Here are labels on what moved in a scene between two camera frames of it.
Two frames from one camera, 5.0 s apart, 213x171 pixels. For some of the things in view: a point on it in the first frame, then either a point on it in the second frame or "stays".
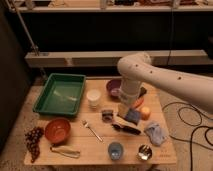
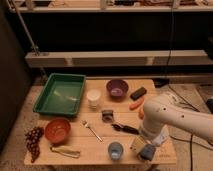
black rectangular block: (142, 92) stays
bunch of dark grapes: (32, 141) stays
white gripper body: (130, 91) -> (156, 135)
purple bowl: (113, 87) stays
